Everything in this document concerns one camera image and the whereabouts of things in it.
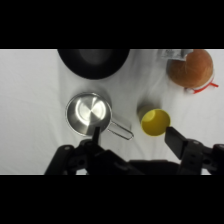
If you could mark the red bag clip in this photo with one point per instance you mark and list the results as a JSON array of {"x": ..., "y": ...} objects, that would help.
[{"x": 200, "y": 89}]

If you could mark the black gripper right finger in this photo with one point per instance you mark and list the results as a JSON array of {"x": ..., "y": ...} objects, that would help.
[{"x": 193, "y": 156}]

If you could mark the yellow plastic cup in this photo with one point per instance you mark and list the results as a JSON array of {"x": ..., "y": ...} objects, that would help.
[{"x": 155, "y": 123}]

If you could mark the black bowl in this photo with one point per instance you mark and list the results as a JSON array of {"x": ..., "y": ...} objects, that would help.
[{"x": 93, "y": 63}]

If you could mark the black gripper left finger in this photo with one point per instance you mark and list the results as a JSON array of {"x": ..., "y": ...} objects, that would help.
[{"x": 83, "y": 160}]

